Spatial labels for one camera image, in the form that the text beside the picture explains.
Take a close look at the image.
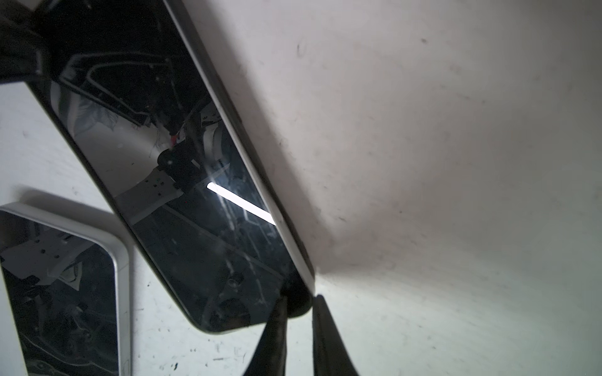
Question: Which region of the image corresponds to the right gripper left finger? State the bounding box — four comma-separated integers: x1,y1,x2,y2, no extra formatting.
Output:
243,297,288,376

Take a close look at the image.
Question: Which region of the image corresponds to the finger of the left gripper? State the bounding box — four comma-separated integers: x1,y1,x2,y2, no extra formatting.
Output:
1,1,50,85

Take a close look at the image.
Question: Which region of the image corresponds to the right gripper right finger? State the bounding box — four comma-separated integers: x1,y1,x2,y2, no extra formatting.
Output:
312,295,358,376

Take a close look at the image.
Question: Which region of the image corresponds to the light blue phone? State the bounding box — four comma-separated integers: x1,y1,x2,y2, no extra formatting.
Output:
27,0,315,332

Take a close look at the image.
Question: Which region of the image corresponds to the black screen phone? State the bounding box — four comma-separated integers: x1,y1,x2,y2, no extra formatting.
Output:
1,202,132,375

